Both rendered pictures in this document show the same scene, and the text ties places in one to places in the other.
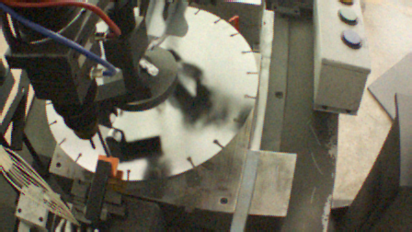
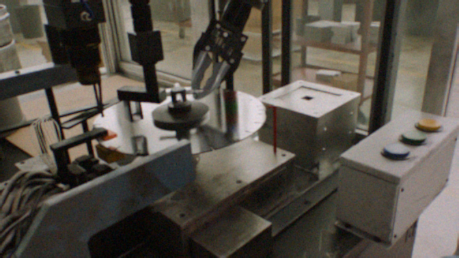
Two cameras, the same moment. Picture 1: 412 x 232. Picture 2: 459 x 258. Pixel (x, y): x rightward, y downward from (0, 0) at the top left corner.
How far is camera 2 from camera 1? 0.45 m
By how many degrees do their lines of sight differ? 37
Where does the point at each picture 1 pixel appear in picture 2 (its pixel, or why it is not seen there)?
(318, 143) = (319, 248)
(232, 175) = (203, 204)
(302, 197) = not seen: outside the picture
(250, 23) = (309, 140)
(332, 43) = (364, 151)
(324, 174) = not seen: outside the picture
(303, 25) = not seen: hidden behind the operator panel
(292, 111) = (311, 218)
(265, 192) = (223, 234)
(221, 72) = (229, 126)
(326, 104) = (348, 221)
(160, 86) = (184, 119)
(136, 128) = (150, 132)
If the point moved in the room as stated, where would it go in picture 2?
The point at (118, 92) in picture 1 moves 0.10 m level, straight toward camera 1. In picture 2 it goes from (139, 90) to (109, 113)
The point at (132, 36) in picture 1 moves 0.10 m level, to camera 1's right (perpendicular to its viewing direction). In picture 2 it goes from (143, 33) to (196, 38)
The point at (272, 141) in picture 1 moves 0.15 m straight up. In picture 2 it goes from (274, 226) to (274, 157)
